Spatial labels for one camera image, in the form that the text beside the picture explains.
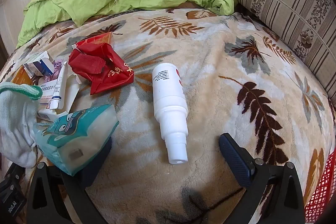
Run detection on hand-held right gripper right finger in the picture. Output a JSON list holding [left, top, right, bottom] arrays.
[[219, 133, 305, 224]]

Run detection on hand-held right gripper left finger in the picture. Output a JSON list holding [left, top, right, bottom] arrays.
[[28, 139, 112, 224]]

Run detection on teal tissue pack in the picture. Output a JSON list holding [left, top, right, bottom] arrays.
[[34, 104, 120, 177]]

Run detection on white knit glove green cuff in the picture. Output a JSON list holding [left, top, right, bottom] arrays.
[[0, 82, 43, 168]]

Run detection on white spray bottle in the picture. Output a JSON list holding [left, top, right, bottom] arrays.
[[152, 63, 189, 165]]

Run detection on red plastic basket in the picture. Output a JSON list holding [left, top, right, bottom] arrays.
[[304, 146, 336, 224]]

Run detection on purple paper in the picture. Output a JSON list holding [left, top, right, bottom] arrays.
[[43, 60, 67, 83]]

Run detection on blue white medicine box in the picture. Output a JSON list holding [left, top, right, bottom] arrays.
[[23, 51, 56, 78]]

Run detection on orange carton box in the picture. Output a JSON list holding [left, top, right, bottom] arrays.
[[10, 66, 33, 86]]

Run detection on red carton box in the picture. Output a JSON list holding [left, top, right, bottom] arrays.
[[75, 32, 114, 48]]

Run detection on leaf print blanket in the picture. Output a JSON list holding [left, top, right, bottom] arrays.
[[0, 8, 336, 224]]

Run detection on white carton pink stripes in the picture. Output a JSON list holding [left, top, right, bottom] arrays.
[[36, 74, 80, 121]]

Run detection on white ointment tube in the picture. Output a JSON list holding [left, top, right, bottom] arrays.
[[51, 61, 69, 110]]

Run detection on crumpled red wrapper bag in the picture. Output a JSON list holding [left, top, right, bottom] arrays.
[[68, 43, 135, 96]]

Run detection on striped floral cushion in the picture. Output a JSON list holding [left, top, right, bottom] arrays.
[[225, 0, 336, 105]]

